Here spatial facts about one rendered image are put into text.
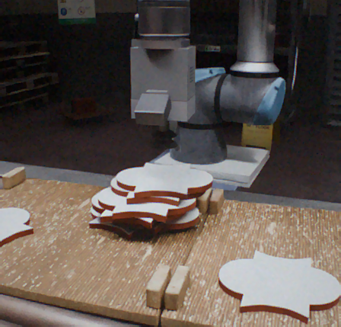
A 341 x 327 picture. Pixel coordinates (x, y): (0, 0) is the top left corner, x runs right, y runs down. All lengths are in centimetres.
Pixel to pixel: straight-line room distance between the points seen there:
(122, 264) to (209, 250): 13
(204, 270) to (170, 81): 27
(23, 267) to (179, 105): 31
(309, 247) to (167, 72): 33
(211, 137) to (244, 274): 58
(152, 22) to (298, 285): 39
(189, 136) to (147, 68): 49
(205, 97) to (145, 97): 46
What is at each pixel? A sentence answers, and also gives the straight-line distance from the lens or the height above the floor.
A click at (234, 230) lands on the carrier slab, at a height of 94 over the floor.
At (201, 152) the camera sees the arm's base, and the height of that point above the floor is 93.
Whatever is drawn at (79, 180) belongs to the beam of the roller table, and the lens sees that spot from 99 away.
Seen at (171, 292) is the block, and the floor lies 96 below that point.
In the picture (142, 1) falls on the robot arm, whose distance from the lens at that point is 65.
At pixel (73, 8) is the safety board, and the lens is 642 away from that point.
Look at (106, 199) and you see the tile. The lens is 69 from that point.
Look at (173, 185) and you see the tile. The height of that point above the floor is 101.
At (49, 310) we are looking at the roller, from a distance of 59.
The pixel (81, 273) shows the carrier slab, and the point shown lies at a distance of 62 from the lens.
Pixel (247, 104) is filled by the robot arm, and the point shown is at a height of 106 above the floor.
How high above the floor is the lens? 127
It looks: 18 degrees down
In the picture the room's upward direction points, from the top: straight up
